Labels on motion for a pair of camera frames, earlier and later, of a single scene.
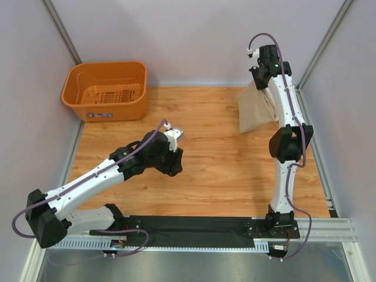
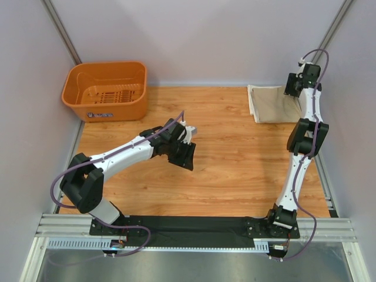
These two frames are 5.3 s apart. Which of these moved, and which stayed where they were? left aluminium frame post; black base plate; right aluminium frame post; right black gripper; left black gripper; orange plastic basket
Moved: right black gripper; left black gripper
Stayed: orange plastic basket; right aluminium frame post; black base plate; left aluminium frame post
